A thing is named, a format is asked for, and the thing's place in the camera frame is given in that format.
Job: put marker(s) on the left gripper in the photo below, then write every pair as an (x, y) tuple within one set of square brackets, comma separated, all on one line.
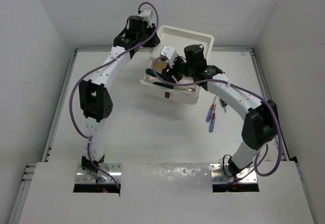
[(153, 42)]

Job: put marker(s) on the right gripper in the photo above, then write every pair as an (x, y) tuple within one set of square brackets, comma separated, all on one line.
[(167, 72)]

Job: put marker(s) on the long green screwdriver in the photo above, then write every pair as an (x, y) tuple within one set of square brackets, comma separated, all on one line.
[(183, 88)]

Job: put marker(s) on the green stubby screwdriver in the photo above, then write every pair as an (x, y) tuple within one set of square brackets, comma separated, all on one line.
[(149, 71)]

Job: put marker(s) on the white drawer cabinet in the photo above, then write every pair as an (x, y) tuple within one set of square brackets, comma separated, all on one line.
[(182, 53)]

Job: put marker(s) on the white drawer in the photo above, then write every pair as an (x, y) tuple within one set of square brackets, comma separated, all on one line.
[(181, 94)]

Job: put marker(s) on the short green screwdriver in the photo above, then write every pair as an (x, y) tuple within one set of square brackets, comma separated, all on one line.
[(223, 104)]

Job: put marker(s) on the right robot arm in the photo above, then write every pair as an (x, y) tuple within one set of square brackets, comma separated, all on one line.
[(260, 116)]

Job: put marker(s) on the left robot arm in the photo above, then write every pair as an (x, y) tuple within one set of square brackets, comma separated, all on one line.
[(95, 101)]

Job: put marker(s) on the blue screwdriver upper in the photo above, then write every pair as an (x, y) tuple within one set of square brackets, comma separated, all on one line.
[(211, 110)]

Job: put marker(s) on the blue screwdriver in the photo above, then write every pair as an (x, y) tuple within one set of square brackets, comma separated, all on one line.
[(212, 123), (211, 110)]

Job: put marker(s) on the blue screwdriver lower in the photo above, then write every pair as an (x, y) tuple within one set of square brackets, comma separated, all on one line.
[(212, 123)]

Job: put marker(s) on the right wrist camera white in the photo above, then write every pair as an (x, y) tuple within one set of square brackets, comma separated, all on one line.
[(168, 54)]

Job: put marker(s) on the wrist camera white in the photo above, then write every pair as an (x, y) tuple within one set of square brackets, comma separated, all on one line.
[(147, 14), (168, 54)]

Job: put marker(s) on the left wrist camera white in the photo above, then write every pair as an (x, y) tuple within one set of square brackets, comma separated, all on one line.
[(147, 14)]

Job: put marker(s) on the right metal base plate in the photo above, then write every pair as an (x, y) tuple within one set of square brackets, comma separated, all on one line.
[(220, 175)]

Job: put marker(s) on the metal base plate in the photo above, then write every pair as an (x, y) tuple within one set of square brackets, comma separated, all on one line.
[(220, 175), (86, 176)]

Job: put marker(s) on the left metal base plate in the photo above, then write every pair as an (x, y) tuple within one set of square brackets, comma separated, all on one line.
[(86, 176)]

